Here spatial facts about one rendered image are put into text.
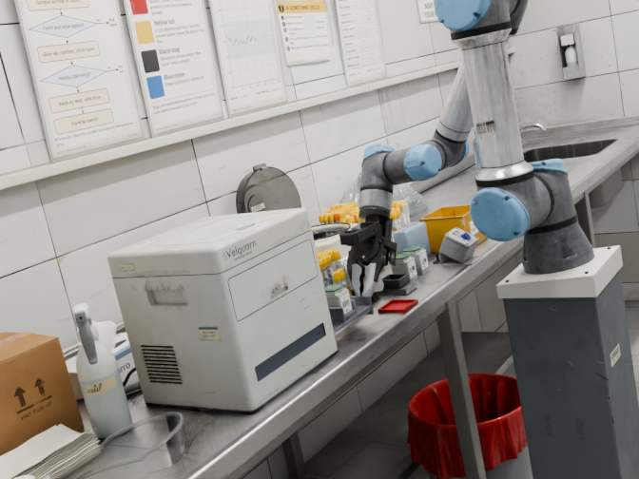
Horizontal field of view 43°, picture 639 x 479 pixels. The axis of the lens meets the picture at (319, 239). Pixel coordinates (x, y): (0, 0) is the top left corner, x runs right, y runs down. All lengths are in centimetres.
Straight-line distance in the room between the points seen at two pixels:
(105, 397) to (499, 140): 88
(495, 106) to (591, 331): 50
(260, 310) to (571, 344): 70
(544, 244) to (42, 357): 102
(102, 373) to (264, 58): 135
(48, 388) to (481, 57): 100
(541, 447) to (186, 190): 111
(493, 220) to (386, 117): 154
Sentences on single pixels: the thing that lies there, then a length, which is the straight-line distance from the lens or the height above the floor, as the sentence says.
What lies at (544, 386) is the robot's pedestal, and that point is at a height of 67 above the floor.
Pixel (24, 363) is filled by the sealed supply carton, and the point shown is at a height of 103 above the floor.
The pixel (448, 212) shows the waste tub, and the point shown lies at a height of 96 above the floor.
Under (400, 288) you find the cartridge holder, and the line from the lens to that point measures 194.
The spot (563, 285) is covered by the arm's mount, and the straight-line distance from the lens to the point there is 174.
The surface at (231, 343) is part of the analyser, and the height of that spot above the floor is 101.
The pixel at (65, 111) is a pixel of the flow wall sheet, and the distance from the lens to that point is 200.
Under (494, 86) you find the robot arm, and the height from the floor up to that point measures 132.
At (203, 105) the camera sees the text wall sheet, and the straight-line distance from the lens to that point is 232.
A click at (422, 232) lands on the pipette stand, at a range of 220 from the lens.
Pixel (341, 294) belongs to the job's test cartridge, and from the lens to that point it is 169.
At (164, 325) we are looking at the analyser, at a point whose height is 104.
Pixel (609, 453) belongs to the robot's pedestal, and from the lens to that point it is 190.
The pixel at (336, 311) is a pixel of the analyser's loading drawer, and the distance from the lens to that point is 169.
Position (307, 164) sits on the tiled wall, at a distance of 268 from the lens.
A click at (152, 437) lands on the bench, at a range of 147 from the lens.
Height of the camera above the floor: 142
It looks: 11 degrees down
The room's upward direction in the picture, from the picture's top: 12 degrees counter-clockwise
